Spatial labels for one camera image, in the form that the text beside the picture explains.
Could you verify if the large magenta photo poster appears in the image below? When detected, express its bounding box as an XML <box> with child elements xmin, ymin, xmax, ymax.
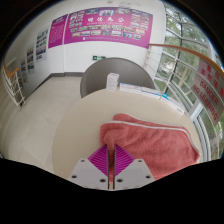
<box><xmin>63</xmin><ymin>6</ymin><xmax>154</xmax><ymax>50</ymax></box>

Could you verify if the green exit sign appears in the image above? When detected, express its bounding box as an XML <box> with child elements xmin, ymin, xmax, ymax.
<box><xmin>92</xmin><ymin>55</ymin><xmax>107</xmax><ymax>62</ymax></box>

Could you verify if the narrow magenta text poster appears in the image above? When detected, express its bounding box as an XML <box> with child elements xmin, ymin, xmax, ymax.
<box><xmin>47</xmin><ymin>13</ymin><xmax>69</xmax><ymax>50</ymax></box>

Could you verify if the small upright white box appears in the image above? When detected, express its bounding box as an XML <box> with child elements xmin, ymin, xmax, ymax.
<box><xmin>105</xmin><ymin>72</ymin><xmax>120</xmax><ymax>93</ymax></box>

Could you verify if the white photo wall board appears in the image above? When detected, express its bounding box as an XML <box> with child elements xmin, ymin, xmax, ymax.
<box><xmin>35</xmin><ymin>28</ymin><xmax>50</xmax><ymax>63</ymax></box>
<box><xmin>26</xmin><ymin>44</ymin><xmax>36</xmax><ymax>75</ymax></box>
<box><xmin>19</xmin><ymin>58</ymin><xmax>28</xmax><ymax>83</ymax></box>

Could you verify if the short white stair railing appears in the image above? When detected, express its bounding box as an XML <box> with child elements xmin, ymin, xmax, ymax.
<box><xmin>1</xmin><ymin>61</ymin><xmax>27</xmax><ymax>108</ymax></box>

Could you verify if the white railing with orange handrail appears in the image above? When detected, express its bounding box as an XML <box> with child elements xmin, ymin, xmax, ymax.
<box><xmin>144</xmin><ymin>42</ymin><xmax>224</xmax><ymax>161</ymax></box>

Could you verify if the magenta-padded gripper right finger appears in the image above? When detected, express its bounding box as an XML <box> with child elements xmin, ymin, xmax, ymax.
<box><xmin>113</xmin><ymin>143</ymin><xmax>156</xmax><ymax>191</ymax></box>

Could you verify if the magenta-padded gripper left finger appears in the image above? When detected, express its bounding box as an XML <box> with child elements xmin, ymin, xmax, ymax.
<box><xmin>67</xmin><ymin>144</ymin><xmax>110</xmax><ymax>190</ymax></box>

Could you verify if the clear red-lettered warning sign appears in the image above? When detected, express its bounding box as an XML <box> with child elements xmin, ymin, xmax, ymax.
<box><xmin>191</xmin><ymin>59</ymin><xmax>224</xmax><ymax>126</ymax></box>

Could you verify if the grey round-backed chair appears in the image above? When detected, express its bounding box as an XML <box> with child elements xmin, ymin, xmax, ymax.
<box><xmin>79</xmin><ymin>57</ymin><xmax>156</xmax><ymax>99</ymax></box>

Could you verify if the pink terry towel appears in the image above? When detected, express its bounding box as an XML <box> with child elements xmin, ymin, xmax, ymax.
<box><xmin>99</xmin><ymin>113</ymin><xmax>202</xmax><ymax>181</ymax></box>

